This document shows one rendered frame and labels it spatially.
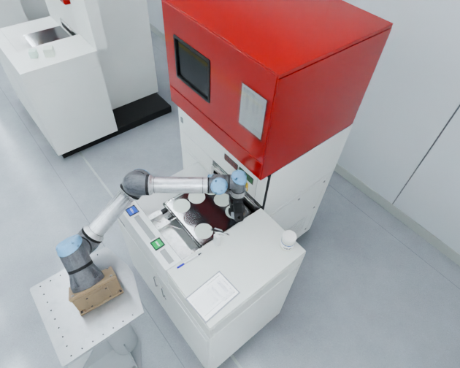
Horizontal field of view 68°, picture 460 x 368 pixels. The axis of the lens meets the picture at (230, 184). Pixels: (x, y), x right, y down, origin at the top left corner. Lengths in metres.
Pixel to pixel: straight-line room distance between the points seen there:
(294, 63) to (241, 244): 0.91
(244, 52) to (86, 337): 1.43
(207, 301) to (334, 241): 1.70
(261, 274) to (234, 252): 0.17
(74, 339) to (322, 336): 1.65
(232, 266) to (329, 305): 1.25
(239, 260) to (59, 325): 0.89
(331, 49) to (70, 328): 1.69
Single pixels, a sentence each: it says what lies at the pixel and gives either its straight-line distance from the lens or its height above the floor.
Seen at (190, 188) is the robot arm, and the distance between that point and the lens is 1.56.
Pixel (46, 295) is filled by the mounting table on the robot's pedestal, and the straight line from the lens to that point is 2.00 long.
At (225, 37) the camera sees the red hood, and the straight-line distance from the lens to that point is 1.54.
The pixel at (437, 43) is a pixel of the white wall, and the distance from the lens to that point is 2.73.
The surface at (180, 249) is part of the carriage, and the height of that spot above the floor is 0.88.
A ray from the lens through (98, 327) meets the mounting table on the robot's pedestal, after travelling 1.85.
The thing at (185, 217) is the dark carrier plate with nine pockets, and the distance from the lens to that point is 1.96.
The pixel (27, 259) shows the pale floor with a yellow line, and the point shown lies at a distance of 3.18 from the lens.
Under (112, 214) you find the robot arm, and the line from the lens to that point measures 1.77.
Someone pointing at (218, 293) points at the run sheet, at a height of 0.97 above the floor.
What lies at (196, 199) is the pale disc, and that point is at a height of 0.90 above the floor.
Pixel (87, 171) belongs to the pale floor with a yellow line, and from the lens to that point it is 3.57.
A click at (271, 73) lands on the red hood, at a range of 1.35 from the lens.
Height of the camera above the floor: 2.51
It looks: 50 degrees down
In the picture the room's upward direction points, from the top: 4 degrees clockwise
